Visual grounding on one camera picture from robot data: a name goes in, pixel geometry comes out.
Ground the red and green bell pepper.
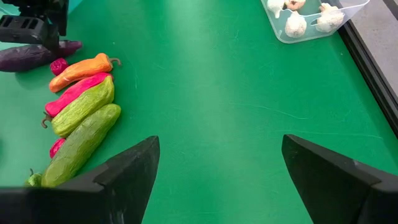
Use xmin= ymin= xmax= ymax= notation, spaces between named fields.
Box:
xmin=51 ymin=76 xmax=116 ymax=138

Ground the white garlic bulb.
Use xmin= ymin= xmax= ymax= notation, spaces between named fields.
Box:
xmin=285 ymin=0 xmax=307 ymax=11
xmin=315 ymin=2 xmax=346 ymax=34
xmin=266 ymin=0 xmax=286 ymax=19
xmin=284 ymin=11 xmax=308 ymax=39

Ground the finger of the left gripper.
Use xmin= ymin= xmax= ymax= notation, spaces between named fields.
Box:
xmin=0 ymin=14 xmax=60 ymax=54

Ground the long orange pepper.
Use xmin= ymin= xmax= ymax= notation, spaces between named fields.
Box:
xmin=49 ymin=52 xmax=122 ymax=93

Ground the long red pepper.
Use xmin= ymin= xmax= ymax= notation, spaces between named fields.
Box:
xmin=40 ymin=72 xmax=114 ymax=129

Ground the small red pepper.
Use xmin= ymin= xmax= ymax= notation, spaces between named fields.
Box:
xmin=49 ymin=138 xmax=67 ymax=159
xmin=49 ymin=57 xmax=70 ymax=77

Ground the dark purple eggplant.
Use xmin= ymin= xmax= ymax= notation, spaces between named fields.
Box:
xmin=0 ymin=39 xmax=83 ymax=73

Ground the clear plastic bin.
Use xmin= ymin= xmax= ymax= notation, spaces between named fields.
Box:
xmin=260 ymin=0 xmax=371 ymax=44

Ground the dark green cucumber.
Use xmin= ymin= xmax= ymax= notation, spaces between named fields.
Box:
xmin=41 ymin=103 xmax=122 ymax=188

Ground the small green pepper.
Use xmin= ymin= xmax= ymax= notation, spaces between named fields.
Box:
xmin=25 ymin=168 xmax=44 ymax=187

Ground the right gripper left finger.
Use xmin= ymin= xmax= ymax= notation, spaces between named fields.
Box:
xmin=0 ymin=135 xmax=161 ymax=224

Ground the green table mat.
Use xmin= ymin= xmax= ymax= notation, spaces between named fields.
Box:
xmin=0 ymin=0 xmax=398 ymax=224

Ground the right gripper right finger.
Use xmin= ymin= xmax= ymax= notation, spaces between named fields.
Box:
xmin=281 ymin=134 xmax=398 ymax=224

